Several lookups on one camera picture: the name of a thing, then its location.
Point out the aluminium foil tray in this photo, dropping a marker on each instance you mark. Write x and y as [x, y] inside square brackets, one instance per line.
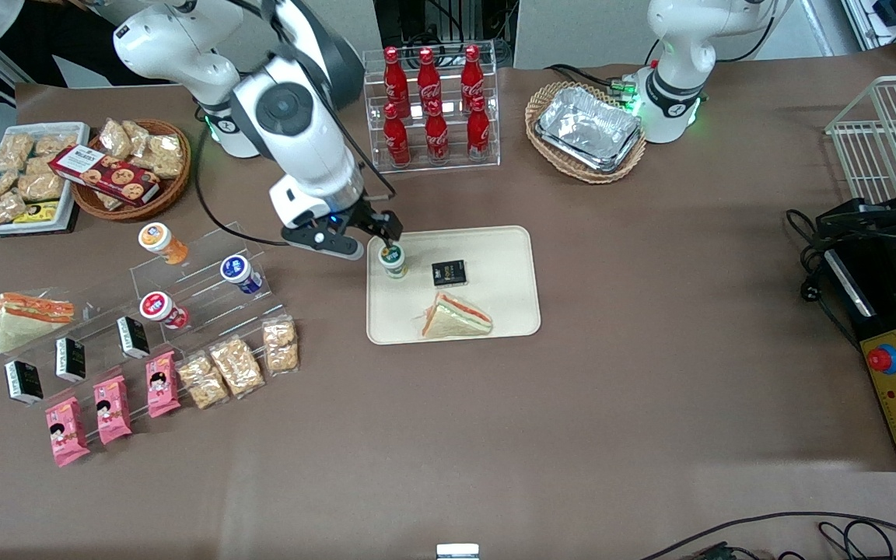
[588, 128]

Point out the person in dark clothes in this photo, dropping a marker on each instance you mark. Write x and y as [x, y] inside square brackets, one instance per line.
[67, 39]

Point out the light wicker basket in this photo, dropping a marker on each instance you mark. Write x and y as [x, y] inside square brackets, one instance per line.
[549, 97]

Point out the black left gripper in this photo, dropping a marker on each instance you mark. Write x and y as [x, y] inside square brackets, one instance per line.
[859, 223]

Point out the black equipment rack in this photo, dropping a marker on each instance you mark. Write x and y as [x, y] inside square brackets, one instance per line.
[448, 19]

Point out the yellow snack packet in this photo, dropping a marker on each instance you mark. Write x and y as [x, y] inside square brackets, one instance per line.
[37, 212]

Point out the white plastic tray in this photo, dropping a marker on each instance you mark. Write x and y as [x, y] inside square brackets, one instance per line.
[75, 128]

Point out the pink snack packet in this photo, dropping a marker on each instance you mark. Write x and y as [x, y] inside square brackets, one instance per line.
[67, 432]
[162, 384]
[112, 410]

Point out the orange gum bottle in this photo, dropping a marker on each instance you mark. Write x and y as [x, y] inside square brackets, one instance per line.
[162, 242]

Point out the clear rice cracker pack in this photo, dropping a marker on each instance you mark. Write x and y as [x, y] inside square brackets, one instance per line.
[281, 344]
[203, 380]
[237, 365]

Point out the red cookie box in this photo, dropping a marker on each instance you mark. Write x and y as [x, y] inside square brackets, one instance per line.
[106, 173]

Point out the green gum bottle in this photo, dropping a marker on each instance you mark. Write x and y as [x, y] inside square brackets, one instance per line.
[393, 264]

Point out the brown wicker basket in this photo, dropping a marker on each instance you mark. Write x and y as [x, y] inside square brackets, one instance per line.
[160, 198]

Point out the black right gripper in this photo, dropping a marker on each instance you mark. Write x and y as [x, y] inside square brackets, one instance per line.
[371, 218]

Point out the small white device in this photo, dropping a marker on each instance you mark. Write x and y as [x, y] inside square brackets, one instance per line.
[457, 552]

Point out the beige serving tray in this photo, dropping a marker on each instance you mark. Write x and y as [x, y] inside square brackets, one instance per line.
[502, 257]

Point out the blue gum bottle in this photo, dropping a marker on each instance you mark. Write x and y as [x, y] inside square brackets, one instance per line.
[240, 274]

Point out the red cola bottle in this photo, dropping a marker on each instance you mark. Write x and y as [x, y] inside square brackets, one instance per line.
[471, 78]
[394, 82]
[428, 78]
[437, 136]
[478, 132]
[397, 140]

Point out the clear acrylic tiered stand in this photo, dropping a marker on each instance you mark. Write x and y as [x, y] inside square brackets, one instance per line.
[207, 295]

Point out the clear acrylic bottle rack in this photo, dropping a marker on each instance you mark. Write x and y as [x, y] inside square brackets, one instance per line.
[452, 167]

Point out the red gum bottle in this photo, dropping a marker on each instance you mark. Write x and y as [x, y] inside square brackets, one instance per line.
[162, 309]

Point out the clear puffed snack bag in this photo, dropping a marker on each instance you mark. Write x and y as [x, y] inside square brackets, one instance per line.
[109, 201]
[164, 155]
[138, 134]
[116, 138]

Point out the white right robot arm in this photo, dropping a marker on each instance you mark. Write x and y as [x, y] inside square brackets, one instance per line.
[292, 109]

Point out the wrapped triangle sandwich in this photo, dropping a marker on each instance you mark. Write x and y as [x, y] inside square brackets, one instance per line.
[456, 319]
[28, 319]

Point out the small black box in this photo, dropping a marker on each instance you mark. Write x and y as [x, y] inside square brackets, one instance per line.
[134, 337]
[71, 358]
[24, 381]
[449, 272]

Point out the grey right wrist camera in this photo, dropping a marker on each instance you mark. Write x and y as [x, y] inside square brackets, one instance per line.
[323, 245]

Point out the red emergency stop button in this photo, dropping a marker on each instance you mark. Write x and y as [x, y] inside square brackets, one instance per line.
[883, 358]

